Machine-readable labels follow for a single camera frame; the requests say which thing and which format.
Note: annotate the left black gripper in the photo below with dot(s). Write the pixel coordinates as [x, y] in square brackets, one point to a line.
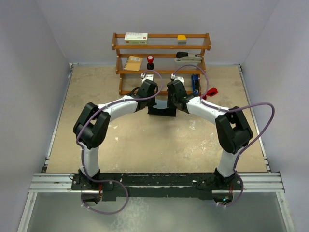
[151, 103]

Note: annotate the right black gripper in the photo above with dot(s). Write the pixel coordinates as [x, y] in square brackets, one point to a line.
[170, 104]

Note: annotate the black glasses case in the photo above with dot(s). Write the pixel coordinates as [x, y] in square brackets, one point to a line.
[162, 112]

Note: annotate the light blue cleaning cloth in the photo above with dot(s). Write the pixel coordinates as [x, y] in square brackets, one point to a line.
[161, 105]

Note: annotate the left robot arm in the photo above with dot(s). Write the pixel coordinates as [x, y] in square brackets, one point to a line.
[92, 124]

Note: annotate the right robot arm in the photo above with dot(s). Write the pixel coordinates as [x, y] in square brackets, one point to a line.
[233, 129]

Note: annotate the red sunglasses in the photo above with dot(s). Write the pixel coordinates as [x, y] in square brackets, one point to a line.
[210, 93]

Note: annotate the red and black stamp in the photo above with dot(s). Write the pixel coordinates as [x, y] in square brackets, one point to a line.
[150, 63]

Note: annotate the blue and black stapler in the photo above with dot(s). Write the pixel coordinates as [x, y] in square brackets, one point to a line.
[195, 83]

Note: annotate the brown spiral notebook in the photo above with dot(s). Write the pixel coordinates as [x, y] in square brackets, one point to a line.
[133, 63]

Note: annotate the wooden three-tier shelf rack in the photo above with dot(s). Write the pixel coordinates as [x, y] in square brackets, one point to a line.
[163, 48]

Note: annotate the black and white stapler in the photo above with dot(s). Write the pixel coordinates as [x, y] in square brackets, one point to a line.
[184, 57]

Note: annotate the white and red box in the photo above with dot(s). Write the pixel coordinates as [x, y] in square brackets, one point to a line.
[134, 38]

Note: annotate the yellow and grey eraser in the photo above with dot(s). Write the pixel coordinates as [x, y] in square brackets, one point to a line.
[181, 39]

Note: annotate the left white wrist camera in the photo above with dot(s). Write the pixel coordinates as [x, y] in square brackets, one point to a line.
[145, 77]

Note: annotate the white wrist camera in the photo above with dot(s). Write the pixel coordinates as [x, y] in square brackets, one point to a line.
[145, 77]
[174, 77]

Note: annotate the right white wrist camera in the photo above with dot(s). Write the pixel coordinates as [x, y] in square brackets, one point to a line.
[174, 77]

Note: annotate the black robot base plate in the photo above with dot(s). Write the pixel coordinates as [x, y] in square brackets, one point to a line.
[203, 186]

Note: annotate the aluminium rail frame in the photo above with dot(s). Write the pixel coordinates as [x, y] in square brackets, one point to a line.
[143, 143]

